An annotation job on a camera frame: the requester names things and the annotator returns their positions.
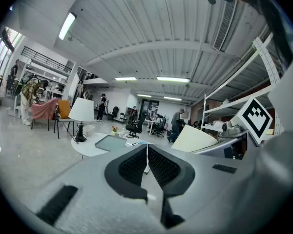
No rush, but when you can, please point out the white plastic box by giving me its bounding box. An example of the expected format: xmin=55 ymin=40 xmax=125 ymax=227
xmin=84 ymin=124 xmax=95 ymax=137

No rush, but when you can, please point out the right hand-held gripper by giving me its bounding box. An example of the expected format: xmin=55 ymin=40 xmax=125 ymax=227
xmin=197 ymin=96 xmax=274 ymax=160

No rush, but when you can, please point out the ceiling air vent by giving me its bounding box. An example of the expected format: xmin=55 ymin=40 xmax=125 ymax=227
xmin=212 ymin=0 xmax=237 ymax=51

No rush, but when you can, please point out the white shelving unit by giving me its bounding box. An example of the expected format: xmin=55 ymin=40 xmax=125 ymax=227
xmin=14 ymin=57 xmax=71 ymax=112

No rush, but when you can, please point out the white desk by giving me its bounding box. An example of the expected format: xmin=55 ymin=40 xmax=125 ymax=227
xmin=145 ymin=119 xmax=159 ymax=134

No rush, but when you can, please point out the black high-back office chair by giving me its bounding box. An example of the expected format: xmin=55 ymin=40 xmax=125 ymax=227
xmin=125 ymin=111 xmax=147 ymax=138

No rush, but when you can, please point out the cream ceramic mug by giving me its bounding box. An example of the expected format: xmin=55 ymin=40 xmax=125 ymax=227
xmin=170 ymin=125 xmax=219 ymax=153

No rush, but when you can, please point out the round white side table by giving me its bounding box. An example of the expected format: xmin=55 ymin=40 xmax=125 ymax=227
xmin=70 ymin=130 xmax=149 ymax=158

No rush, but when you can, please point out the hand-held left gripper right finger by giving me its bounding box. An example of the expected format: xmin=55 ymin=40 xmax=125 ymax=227
xmin=147 ymin=144 xmax=196 ymax=230

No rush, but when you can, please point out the chair with orange cushion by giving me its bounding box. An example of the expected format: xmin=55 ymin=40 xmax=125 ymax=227
xmin=53 ymin=99 xmax=75 ymax=139

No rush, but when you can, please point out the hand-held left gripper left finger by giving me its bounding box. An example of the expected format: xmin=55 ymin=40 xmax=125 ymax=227
xmin=104 ymin=144 xmax=148 ymax=203

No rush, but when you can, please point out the pink cloth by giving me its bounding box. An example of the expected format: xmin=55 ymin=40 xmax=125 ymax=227
xmin=31 ymin=97 xmax=58 ymax=120

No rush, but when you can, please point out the black lamp base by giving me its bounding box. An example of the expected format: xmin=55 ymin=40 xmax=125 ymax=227
xmin=73 ymin=121 xmax=87 ymax=145

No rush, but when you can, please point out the white metal shelf rack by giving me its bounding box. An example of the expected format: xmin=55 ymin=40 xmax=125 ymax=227
xmin=201 ymin=37 xmax=284 ymax=136

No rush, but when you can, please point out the white lamp shade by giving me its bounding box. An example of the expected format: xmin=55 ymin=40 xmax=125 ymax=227
xmin=68 ymin=97 xmax=95 ymax=123

